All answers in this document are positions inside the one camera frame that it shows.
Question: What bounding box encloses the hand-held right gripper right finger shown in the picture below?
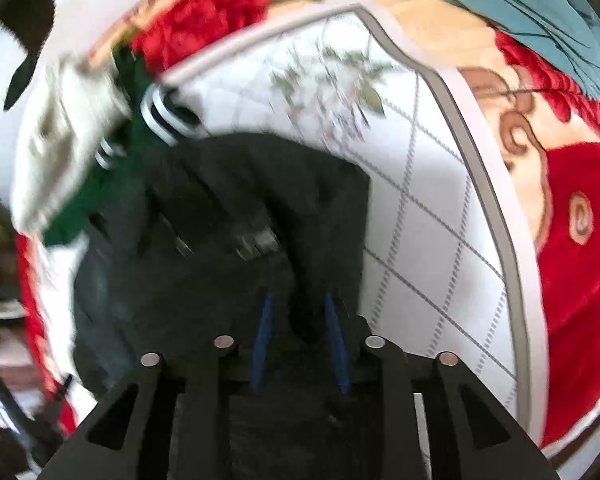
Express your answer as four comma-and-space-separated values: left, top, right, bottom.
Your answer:
324, 292, 563, 480

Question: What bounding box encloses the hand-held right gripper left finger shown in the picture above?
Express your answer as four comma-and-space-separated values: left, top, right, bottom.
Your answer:
36, 291, 277, 480

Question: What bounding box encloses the black jacket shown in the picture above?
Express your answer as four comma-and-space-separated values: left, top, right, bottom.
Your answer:
71, 131, 372, 480

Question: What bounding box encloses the white quilted bedspread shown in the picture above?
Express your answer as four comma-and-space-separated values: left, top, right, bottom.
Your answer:
157, 1, 551, 448

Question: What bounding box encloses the red floral plush blanket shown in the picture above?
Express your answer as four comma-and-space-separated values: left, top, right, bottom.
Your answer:
16, 0, 600, 471

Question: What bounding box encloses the green garment with striped cuffs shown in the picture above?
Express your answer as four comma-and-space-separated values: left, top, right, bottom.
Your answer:
43, 49, 204, 248

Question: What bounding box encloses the white fuzzy garment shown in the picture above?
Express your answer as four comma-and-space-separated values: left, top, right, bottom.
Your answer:
11, 54, 133, 233

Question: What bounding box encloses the teal quilt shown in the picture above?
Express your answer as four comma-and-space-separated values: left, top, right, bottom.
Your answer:
275, 0, 600, 97

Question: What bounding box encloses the black cloth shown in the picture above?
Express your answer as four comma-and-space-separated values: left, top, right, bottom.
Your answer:
0, 0, 57, 111

